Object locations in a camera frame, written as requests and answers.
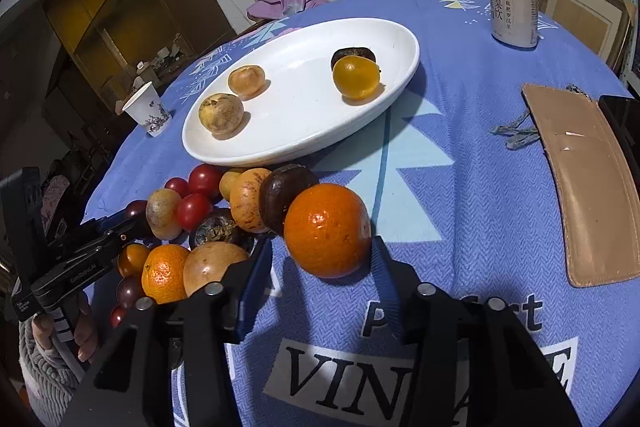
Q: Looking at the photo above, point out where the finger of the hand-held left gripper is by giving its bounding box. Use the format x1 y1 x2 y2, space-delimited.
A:
50 232 137 265
65 213 146 243

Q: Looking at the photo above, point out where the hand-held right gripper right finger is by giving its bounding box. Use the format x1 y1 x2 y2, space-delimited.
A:
370 234 583 427

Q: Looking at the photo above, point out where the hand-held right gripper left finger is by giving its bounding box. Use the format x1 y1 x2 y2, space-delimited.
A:
60 237 275 427

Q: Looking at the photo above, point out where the dark purple cherry tomato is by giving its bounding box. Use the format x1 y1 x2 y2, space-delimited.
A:
124 200 150 228
116 276 147 310

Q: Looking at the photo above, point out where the small yellow tomato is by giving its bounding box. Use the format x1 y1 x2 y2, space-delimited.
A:
117 243 151 278

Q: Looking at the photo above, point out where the large tan passion fruit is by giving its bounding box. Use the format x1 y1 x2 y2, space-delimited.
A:
182 241 253 298

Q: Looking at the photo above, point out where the small mandarin orange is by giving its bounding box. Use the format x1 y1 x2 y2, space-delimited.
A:
141 244 191 305

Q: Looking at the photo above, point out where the dark mangosteen with calyx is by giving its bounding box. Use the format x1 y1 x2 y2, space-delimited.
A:
188 208 256 253

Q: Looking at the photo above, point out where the large orange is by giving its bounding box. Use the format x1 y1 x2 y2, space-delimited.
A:
283 183 372 279

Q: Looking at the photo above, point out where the orange-tan speckled passion fruit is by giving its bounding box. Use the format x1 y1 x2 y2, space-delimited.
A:
229 168 273 234

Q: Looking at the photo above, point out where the dark brown round fruit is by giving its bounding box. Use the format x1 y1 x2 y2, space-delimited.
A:
259 164 321 237

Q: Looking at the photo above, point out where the white oval plate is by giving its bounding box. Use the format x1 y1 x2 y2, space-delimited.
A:
181 18 421 168

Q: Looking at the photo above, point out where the person's left forearm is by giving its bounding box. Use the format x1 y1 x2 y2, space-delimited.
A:
17 317 96 427

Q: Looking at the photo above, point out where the person's left hand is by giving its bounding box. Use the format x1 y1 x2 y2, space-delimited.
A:
30 292 101 365

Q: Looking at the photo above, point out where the brown-green passion fruit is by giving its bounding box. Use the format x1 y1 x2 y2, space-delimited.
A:
146 188 183 241

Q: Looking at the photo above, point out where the small yellow fruit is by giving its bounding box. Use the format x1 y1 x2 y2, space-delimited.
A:
219 170 243 202

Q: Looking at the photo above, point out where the white floral paper cup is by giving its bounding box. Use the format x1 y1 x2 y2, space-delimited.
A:
121 82 173 138

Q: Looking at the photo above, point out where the brown speckled passion fruit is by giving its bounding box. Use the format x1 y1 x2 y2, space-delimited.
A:
198 93 246 140

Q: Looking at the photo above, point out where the small tan passion fruit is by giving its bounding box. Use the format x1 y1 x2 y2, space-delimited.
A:
228 65 267 100

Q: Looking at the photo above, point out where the yellow-orange tomato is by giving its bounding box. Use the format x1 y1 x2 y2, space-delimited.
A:
332 56 383 102

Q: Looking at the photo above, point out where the tan leather wallet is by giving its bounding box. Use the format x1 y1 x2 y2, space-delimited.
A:
521 82 640 289

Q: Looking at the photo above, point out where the dark red round fruit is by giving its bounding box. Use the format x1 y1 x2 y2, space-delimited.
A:
330 48 377 72

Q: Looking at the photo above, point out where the purple cloth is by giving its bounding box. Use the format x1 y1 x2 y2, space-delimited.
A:
246 0 331 22

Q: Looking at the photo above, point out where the black phone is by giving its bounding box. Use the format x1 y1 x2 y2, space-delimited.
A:
597 95 640 168

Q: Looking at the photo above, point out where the white drink can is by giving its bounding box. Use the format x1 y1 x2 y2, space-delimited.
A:
487 0 543 49

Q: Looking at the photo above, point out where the cardboard box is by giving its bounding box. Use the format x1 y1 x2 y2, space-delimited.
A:
537 0 633 72

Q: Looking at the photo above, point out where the grey-blue lanyard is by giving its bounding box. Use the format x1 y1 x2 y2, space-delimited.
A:
489 109 543 151

